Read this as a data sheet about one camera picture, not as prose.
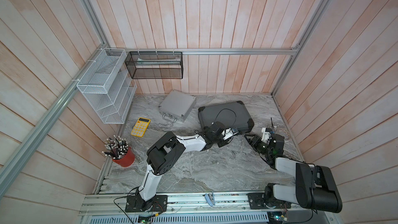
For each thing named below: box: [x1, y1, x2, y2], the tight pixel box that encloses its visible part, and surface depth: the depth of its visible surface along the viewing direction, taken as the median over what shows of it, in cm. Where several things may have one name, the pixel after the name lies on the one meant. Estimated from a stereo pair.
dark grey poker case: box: [197, 100, 255, 133], surface depth 95 cm
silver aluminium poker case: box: [158, 89, 197, 124], surface depth 112 cm
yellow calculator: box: [130, 117, 151, 138], surface depth 103 cm
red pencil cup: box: [101, 134, 135, 168], surface depth 76 cm
